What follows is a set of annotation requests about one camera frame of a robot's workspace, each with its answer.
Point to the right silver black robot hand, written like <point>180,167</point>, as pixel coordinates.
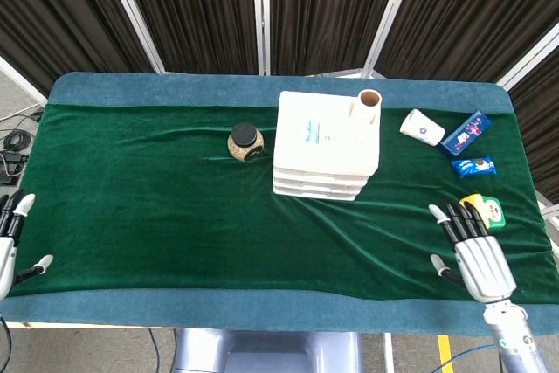
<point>485,264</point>

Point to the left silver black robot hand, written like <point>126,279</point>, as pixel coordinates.
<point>6,259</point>

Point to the white storage box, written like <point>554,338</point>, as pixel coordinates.
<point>323,137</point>

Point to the yellow green tissue pack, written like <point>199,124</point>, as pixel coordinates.
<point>491,213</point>

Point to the black power adapter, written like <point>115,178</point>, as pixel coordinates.
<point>11,167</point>

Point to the blue snack packet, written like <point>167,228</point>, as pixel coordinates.
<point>474,167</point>

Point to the dark blue printed box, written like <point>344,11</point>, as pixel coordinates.
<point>465,135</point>

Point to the white table leg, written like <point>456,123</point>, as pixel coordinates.
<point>388,353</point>

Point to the white paper cup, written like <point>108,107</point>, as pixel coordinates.
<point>421,128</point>

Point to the green velvet cloth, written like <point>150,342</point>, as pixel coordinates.
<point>153,216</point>

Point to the blue table cover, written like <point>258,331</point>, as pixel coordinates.
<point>174,309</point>

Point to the cardboard paper roll tube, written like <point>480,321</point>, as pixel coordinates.
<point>369,104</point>

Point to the silver robot torso base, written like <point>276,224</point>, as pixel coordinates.
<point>266,353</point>

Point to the round glass jar black lid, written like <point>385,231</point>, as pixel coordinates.
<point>246,142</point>

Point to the black folding screen white frame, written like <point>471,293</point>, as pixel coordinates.
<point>196,6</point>

